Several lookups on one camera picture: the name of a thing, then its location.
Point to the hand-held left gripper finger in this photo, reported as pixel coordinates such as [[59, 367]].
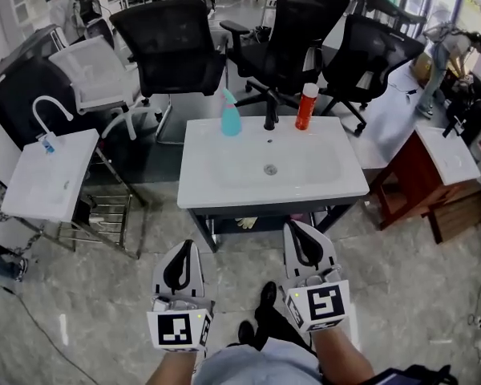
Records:
[[159, 279], [197, 273]]

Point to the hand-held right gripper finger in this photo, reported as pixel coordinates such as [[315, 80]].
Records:
[[289, 261], [326, 255]]

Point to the person's left forearm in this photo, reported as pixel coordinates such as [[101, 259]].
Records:
[[172, 369]]

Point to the cardboard box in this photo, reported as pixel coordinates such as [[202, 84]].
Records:
[[421, 66]]

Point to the orange spray can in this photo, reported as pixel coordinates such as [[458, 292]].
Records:
[[306, 108]]

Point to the white mesh office chair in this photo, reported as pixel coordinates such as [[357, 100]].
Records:
[[92, 74]]

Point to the black mesh armless chair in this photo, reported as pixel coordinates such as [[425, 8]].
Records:
[[172, 46]]

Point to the person's right forearm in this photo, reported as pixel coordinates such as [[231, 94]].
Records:
[[340, 355]]

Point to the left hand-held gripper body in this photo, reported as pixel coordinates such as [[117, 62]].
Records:
[[172, 329]]

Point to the black cabinet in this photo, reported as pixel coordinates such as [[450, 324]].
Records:
[[20, 94]]

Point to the black office chair with headrest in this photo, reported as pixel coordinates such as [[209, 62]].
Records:
[[369, 62]]

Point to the black basin faucet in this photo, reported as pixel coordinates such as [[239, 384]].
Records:
[[270, 112]]

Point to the black high-back office chair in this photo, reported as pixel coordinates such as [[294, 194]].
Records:
[[300, 34]]

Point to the large white sink basin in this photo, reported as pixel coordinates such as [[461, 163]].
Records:
[[232, 183]]

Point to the yellow rubber gloves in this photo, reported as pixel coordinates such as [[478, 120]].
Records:
[[246, 222]]

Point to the small blue bottle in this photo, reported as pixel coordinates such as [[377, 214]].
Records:
[[48, 146]]

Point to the person's black shoe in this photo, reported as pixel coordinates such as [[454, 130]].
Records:
[[245, 333], [268, 295]]

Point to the small white sink basin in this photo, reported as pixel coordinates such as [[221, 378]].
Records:
[[44, 183]]

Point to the small black faucet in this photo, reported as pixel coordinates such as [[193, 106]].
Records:
[[451, 126]]

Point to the white shelf cabinet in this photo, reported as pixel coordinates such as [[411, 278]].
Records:
[[22, 2]]

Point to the person's black trousers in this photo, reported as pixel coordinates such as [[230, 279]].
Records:
[[280, 327]]

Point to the dark shoulder bag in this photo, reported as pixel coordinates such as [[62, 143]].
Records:
[[413, 376]]

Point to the teal spray bottle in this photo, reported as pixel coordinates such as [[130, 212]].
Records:
[[230, 118]]

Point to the wooden sink cabinet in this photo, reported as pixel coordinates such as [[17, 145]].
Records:
[[417, 183]]

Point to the dark sink cabinet frame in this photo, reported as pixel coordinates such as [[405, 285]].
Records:
[[202, 223]]

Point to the white square sink basin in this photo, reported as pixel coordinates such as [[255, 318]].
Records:
[[453, 163]]

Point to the person's light blue shirt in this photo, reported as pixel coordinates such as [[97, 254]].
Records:
[[256, 365]]

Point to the metal sink stand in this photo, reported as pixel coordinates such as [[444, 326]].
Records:
[[116, 215]]

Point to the white curved faucet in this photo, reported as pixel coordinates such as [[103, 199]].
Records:
[[38, 110]]

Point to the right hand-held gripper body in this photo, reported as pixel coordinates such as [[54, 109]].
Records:
[[324, 303]]

